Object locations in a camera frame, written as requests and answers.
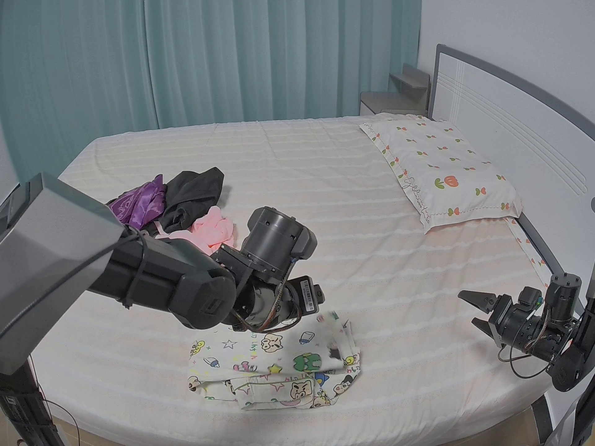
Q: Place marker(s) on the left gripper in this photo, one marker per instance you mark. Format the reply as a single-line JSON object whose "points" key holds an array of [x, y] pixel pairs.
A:
{"points": [[293, 302]]}

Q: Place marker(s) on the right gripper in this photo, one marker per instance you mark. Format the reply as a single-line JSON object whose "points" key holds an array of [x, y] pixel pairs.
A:
{"points": [[513, 327]]}

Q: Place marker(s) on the white printed pyjama top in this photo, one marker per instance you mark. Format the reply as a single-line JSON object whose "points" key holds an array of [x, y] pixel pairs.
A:
{"points": [[279, 360]]}

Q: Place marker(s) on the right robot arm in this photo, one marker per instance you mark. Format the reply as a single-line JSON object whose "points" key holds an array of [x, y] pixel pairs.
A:
{"points": [[565, 298]]}

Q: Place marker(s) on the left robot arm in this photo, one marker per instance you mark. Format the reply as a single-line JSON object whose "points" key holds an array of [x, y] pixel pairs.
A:
{"points": [[162, 272]]}

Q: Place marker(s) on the bed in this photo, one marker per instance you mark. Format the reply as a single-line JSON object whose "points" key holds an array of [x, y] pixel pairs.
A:
{"points": [[372, 258]]}

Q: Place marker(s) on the pink garment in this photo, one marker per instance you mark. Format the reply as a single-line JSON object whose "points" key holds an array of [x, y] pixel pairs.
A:
{"points": [[211, 230]]}

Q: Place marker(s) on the black garment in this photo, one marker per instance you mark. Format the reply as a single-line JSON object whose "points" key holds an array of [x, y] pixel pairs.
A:
{"points": [[195, 193]]}

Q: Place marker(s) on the white printed pillow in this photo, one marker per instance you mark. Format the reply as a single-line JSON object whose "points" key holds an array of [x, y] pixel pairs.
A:
{"points": [[446, 174]]}

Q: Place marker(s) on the purple garment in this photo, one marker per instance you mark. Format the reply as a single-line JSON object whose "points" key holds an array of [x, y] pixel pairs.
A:
{"points": [[142, 202]]}

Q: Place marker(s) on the grey bedside table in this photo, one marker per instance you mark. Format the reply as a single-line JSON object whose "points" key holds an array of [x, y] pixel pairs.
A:
{"points": [[393, 100]]}

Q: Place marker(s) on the blue-green curtain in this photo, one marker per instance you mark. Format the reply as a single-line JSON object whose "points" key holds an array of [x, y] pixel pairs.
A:
{"points": [[209, 40]]}

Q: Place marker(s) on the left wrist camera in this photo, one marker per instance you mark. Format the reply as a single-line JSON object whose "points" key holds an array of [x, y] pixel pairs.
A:
{"points": [[319, 298]]}

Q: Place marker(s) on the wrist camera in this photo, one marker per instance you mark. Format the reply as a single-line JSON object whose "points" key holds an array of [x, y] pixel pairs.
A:
{"points": [[319, 298], [531, 298]]}

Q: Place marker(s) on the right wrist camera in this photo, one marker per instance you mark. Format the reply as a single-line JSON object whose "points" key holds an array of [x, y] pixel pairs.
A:
{"points": [[531, 298]]}

